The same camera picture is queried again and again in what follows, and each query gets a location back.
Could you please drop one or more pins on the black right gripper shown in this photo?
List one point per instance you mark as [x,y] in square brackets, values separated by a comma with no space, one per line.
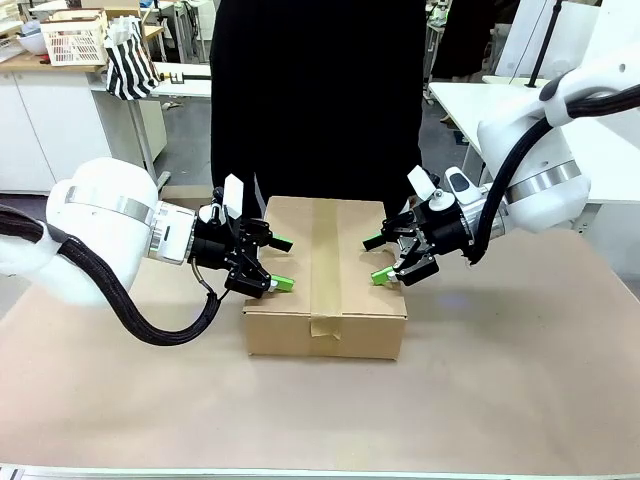
[445,227]

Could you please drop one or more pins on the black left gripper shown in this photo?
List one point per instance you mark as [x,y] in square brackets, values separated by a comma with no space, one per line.
[215,242]

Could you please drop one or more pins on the brown cardboard box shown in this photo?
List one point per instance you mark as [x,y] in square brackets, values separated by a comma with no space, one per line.
[280,320]

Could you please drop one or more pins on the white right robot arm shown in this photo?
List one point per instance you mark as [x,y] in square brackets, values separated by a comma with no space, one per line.
[540,190]

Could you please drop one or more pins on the brown packing tape strip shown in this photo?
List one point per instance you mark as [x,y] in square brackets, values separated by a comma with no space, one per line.
[325,260]

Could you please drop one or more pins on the large white table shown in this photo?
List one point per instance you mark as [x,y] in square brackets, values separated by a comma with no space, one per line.
[480,105]

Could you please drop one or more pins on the person in black coat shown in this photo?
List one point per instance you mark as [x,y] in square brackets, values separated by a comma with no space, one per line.
[315,100]

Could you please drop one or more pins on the small white desk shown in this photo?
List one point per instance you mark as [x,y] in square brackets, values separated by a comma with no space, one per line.
[185,87]

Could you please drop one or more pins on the black tool on desk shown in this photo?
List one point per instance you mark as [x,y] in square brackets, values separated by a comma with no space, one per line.
[180,78]

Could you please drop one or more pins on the black hanging garment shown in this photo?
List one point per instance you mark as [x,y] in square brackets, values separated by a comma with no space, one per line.
[465,40]

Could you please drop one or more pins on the black white striped bag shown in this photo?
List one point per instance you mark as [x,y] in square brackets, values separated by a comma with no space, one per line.
[130,65]

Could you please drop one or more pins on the thin black stand pole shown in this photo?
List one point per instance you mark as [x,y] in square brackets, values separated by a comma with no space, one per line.
[542,45]

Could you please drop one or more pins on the white cabinet with wooden top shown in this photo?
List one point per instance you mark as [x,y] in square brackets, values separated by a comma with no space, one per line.
[45,115]

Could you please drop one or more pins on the white plastic crate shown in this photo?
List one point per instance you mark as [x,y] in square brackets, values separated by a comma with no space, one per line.
[75,40]

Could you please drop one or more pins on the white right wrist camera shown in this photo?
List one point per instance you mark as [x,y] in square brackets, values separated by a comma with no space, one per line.
[421,182]

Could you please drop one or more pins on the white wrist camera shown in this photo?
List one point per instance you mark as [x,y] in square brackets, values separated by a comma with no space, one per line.
[421,182]
[233,195]

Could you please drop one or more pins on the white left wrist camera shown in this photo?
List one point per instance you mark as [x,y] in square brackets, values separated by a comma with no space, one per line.
[233,195]

